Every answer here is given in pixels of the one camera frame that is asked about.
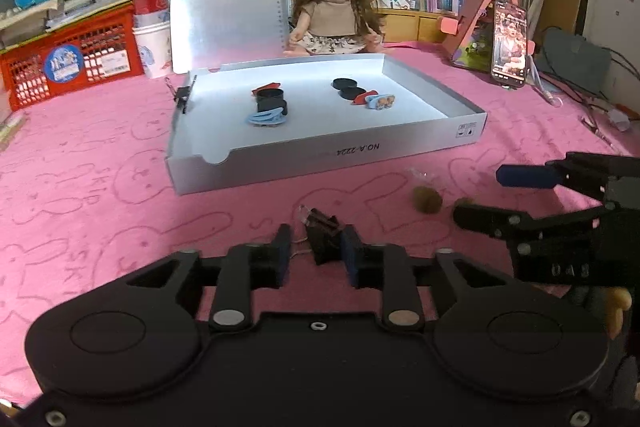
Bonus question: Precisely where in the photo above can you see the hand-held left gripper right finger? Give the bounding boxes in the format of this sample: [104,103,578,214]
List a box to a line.
[341,225,517,333]

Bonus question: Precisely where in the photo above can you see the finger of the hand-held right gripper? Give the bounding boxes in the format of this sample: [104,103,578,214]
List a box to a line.
[452,201,607,254]
[495,151,640,208]

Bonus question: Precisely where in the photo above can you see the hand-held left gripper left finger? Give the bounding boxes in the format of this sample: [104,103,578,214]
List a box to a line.
[122,224,292,333]

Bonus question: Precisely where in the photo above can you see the black binder clip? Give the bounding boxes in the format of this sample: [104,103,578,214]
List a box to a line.
[165,76,197,114]
[298,205,347,266]

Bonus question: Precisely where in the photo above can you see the brown fuzzy ball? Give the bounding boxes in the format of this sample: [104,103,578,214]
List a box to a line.
[412,186,442,214]

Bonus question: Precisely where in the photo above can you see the shallow white cardboard box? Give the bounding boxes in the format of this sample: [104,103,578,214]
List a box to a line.
[166,53,488,196]

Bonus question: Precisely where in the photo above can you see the light blue claw clip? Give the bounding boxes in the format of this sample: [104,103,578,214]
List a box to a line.
[245,106,289,126]

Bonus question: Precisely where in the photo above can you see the black cylinder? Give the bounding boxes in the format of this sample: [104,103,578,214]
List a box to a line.
[256,88,289,116]

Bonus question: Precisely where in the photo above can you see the blue cartoon hair clip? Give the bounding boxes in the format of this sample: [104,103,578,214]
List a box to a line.
[363,92,396,110]

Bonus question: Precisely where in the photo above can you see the person's right hand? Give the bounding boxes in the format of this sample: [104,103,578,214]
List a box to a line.
[601,286,632,343]

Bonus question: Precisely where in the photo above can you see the metal tweezers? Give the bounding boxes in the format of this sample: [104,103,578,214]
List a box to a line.
[579,114,617,154]

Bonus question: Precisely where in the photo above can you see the clear plastic wrapper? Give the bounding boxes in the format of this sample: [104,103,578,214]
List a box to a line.
[406,166,434,186]

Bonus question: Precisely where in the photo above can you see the white power adapter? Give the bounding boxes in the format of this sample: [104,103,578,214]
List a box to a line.
[606,109,632,134]

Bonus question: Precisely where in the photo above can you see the grey bag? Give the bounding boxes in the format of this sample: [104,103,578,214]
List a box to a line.
[541,28,614,101]

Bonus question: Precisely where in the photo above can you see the smartphone with lit screen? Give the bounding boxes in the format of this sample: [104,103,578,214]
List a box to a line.
[490,0,530,89]

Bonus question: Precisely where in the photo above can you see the pink phone stand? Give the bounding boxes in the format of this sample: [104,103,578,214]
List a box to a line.
[439,0,537,74]

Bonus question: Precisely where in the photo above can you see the wooden drawer box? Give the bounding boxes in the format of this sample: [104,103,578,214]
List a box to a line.
[376,9,472,44]

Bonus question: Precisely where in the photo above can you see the pink printed blanket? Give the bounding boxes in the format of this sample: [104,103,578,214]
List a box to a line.
[0,39,640,340]

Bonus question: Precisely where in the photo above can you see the white paper cup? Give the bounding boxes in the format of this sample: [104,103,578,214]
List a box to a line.
[132,19,174,80]

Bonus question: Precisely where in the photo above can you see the long-haired baby doll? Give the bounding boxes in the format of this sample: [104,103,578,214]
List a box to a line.
[282,0,387,57]

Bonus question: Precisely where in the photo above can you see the red plastic basket with label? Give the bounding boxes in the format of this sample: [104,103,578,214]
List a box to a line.
[0,4,147,112]

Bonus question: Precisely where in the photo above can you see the white charging cable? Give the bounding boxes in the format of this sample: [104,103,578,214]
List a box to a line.
[526,56,564,108]

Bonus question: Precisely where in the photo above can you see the black cables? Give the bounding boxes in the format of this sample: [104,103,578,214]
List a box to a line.
[539,46,640,110]

